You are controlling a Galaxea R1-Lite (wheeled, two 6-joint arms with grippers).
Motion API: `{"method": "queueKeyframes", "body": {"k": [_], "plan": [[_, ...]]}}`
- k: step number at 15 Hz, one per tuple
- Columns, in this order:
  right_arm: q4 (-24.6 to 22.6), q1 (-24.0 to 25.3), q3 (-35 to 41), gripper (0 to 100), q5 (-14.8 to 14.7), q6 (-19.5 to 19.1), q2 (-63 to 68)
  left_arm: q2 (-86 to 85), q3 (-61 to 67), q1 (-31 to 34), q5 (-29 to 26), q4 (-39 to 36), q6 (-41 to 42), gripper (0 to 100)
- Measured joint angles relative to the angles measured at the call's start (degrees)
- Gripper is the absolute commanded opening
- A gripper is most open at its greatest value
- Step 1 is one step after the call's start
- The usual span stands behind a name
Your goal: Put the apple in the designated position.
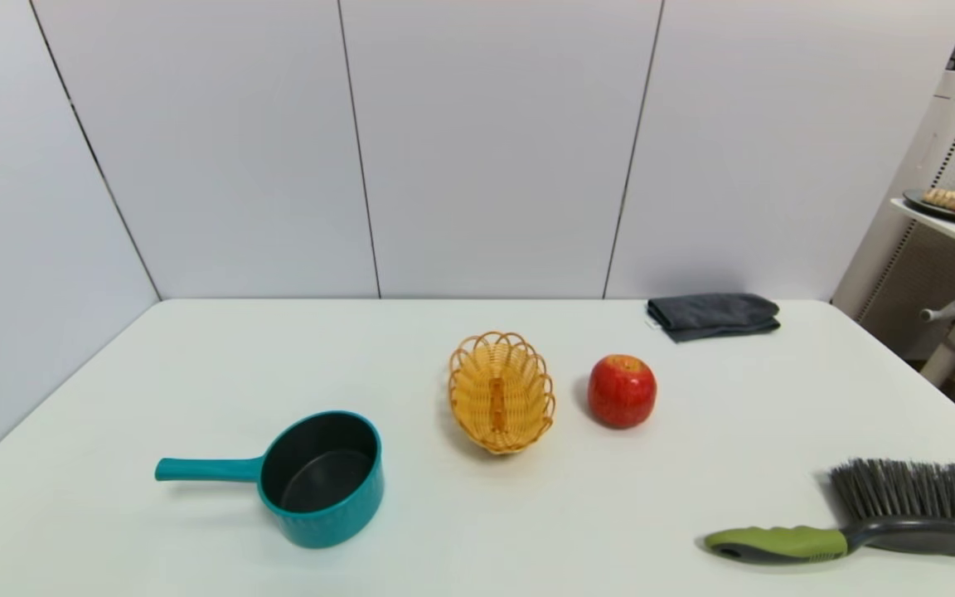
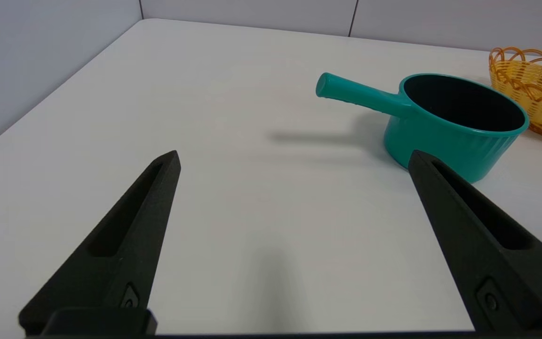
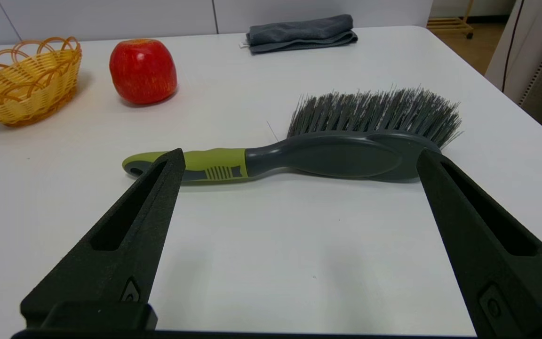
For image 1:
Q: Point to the red apple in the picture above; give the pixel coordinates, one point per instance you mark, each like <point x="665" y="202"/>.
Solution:
<point x="622" y="391"/>

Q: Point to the yellow wicker basket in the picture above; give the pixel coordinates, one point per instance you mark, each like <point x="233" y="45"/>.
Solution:
<point x="501" y="394"/>

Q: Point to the folded dark grey cloth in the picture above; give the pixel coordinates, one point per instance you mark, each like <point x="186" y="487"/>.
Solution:
<point x="714" y="315"/>

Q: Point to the dark plate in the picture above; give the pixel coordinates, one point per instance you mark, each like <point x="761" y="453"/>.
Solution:
<point x="917" y="201"/>

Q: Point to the beige bread pieces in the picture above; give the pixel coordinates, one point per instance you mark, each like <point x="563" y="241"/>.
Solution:
<point x="946" y="197"/>

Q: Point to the white side table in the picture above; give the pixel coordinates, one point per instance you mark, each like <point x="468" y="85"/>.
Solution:
<point x="954" y="231"/>

